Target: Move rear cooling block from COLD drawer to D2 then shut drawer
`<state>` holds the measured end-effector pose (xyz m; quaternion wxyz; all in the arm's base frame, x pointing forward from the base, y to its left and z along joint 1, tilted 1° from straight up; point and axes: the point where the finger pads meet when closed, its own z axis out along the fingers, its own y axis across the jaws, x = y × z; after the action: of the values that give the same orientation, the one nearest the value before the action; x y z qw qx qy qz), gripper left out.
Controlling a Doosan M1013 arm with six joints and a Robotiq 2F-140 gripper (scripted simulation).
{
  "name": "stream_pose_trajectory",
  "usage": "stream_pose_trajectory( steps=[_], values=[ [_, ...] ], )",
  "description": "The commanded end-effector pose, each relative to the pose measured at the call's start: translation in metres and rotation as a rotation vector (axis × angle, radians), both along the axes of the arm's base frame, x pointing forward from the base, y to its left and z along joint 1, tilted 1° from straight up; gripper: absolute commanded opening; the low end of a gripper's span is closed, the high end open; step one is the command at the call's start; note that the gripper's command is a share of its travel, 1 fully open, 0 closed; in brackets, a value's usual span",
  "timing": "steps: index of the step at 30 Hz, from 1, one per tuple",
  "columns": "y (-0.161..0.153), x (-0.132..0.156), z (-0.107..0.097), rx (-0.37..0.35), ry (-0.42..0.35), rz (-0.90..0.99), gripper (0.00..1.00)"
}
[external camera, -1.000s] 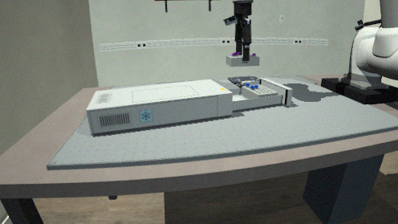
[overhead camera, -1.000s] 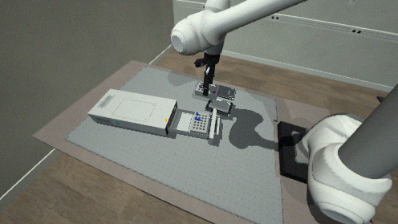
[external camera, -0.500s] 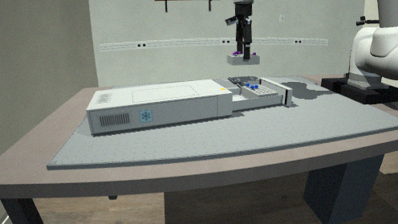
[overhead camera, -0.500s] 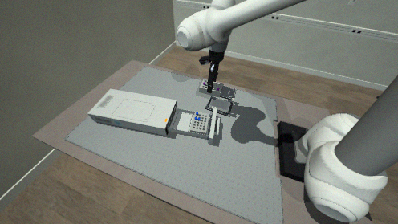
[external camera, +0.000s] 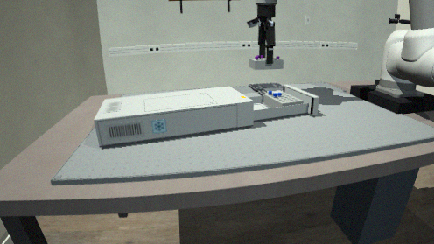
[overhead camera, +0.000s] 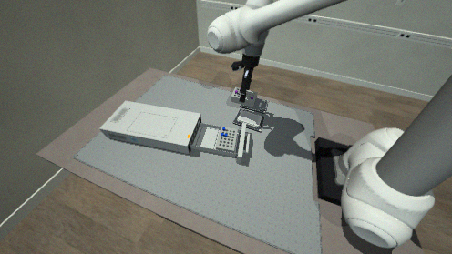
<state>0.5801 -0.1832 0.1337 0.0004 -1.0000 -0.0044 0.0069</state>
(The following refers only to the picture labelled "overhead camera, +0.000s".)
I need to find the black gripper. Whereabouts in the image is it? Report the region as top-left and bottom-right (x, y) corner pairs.
(240, 54), (260, 102)

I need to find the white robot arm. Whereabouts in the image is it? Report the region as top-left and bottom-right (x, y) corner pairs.
(208, 0), (452, 248)

